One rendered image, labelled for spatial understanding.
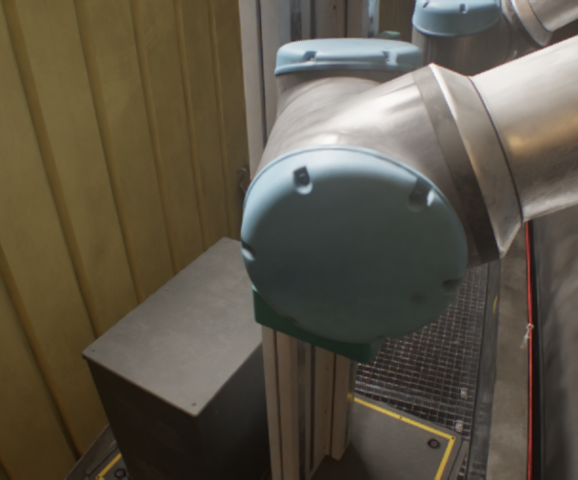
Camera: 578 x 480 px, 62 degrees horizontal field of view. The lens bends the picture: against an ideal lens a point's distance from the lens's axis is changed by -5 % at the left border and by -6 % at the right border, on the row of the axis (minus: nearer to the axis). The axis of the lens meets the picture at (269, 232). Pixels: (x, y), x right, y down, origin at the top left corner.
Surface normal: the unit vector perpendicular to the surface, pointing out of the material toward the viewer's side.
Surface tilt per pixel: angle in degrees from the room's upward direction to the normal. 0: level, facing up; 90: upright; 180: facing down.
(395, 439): 0
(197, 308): 0
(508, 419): 1
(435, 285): 92
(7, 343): 90
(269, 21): 90
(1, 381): 90
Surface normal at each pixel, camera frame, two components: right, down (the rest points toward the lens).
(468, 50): -0.01, 0.53
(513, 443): -0.06, -0.85
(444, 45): -0.52, 0.47
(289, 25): 0.85, 0.25
